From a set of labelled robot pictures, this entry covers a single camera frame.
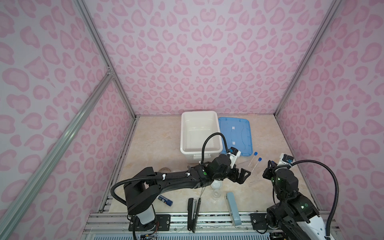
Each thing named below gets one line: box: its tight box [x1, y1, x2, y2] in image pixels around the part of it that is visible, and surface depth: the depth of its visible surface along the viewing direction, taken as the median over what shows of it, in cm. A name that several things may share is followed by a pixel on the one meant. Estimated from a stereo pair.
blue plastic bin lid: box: [218, 117, 253, 157], surface depth 109 cm
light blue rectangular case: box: [224, 192, 242, 226], surface depth 74 cm
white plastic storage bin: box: [180, 111, 223, 164], surface depth 101 cm
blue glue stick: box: [158, 195, 173, 207], surface depth 80 cm
